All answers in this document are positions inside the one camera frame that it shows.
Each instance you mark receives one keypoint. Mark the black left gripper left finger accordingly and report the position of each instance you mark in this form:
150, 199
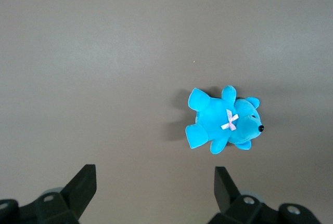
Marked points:
52, 208

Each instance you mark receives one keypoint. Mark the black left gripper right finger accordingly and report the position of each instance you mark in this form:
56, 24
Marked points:
247, 211

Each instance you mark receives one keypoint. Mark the blue teddy bear pink bow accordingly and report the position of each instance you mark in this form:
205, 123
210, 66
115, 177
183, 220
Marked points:
213, 117

